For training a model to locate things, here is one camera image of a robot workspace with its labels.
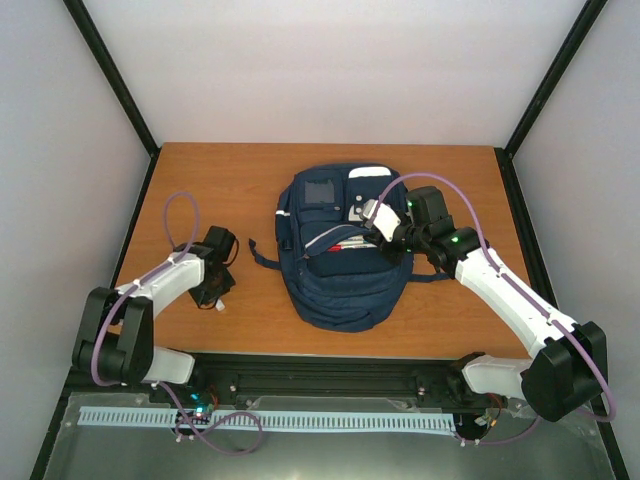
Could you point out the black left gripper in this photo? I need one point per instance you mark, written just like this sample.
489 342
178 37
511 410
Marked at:
202 299

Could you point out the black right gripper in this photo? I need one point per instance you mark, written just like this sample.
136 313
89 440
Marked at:
391 254

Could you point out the red white marker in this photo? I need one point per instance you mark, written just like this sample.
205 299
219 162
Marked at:
350 245

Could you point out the navy blue student backpack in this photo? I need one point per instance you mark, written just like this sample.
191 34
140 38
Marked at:
345 291

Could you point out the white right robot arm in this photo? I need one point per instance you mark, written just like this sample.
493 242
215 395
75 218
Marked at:
567 363

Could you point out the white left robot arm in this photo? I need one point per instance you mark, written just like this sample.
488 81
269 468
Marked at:
115 341

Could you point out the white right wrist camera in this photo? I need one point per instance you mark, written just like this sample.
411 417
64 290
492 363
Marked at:
381 217

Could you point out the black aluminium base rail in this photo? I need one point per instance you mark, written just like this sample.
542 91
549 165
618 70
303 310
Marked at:
447 383

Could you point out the light blue slotted cable duct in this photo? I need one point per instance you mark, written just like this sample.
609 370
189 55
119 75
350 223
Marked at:
272 421

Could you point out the black left frame post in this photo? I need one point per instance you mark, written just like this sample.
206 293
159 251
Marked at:
100 52

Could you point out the black frame post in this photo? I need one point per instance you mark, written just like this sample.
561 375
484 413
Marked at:
568 49
100 52

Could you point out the black right frame post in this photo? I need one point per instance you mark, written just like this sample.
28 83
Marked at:
568 49

